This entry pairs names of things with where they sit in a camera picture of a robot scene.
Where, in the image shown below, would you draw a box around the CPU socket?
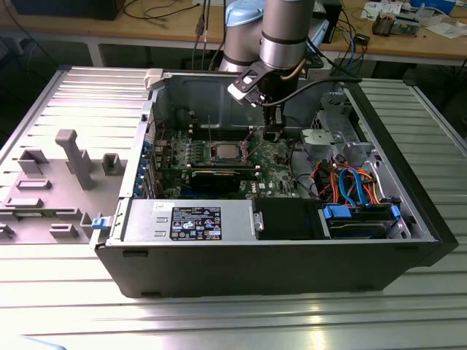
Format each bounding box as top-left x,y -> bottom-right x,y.
209,140 -> 251,164

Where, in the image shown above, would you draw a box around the black camera cable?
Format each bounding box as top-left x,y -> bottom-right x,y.
262,75 -> 362,107

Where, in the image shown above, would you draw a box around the black RAM slot bank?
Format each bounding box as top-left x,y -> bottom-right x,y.
189,123 -> 255,142

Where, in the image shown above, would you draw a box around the white papers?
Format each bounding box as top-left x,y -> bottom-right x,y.
425,17 -> 467,39

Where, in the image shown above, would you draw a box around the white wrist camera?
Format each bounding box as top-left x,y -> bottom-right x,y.
227,66 -> 268,108

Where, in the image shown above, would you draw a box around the copper heat sink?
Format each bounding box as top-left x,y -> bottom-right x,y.
371,10 -> 397,36

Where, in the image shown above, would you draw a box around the black PC case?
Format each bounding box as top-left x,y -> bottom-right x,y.
93,65 -> 460,300

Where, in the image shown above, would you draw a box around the metal component box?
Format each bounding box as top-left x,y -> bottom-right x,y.
395,10 -> 420,37

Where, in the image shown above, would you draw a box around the silver drive cage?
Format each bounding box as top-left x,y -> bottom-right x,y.
299,90 -> 382,172

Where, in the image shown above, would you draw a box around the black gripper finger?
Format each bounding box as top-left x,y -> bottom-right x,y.
263,106 -> 285,142

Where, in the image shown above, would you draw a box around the blue box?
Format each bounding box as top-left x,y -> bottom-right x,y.
408,0 -> 457,12

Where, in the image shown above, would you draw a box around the blue wire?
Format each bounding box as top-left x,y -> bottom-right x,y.
338,166 -> 369,208

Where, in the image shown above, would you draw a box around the black graphics card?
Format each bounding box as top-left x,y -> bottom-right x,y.
190,168 -> 242,194

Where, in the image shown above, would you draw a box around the blue disk carrier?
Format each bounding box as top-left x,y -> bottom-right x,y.
320,203 -> 403,241

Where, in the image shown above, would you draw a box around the green motherboard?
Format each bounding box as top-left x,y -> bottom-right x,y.
151,127 -> 304,200

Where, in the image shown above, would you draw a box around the orange wire bundle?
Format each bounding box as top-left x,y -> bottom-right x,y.
316,163 -> 384,205

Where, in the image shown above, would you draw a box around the black drive bay cover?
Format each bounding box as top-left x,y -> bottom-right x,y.
255,199 -> 323,241

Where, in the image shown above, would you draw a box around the large black box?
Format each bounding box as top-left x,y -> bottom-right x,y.
14,0 -> 117,21

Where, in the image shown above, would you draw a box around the wooden desk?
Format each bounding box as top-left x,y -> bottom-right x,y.
0,0 -> 467,66

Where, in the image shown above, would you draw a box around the green RAM stick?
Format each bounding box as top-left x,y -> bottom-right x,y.
14,208 -> 80,219

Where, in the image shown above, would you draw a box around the silver power supply unit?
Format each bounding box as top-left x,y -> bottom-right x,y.
123,199 -> 256,244

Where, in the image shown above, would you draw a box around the long black RAM stick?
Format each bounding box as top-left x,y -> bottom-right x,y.
160,164 -> 258,180

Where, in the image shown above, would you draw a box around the grey parts rack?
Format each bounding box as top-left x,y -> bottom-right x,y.
0,127 -> 128,245

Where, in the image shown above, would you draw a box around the beige case latch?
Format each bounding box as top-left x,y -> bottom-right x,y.
144,68 -> 164,92

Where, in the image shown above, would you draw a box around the black upright desktop box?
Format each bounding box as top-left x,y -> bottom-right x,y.
324,0 -> 343,44

